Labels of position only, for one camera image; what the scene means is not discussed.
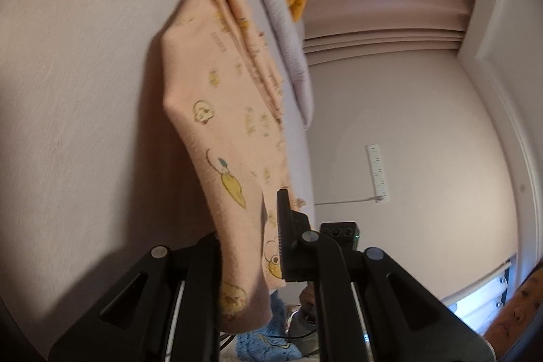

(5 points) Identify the white power strip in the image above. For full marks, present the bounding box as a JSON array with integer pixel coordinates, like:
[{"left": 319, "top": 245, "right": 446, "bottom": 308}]
[{"left": 366, "top": 144, "right": 389, "bottom": 203}]

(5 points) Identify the grey rolled duvet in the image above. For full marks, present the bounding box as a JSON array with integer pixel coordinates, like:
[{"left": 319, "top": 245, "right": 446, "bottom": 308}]
[{"left": 261, "top": 0, "right": 314, "bottom": 129}]

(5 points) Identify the blue fluffy cloth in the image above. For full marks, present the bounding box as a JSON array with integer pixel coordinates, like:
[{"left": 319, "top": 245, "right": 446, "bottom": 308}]
[{"left": 236, "top": 291, "right": 302, "bottom": 362}]

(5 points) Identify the peach cartoon print garment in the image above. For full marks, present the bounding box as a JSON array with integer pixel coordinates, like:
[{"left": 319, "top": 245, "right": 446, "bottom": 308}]
[{"left": 161, "top": 0, "right": 291, "bottom": 334}]

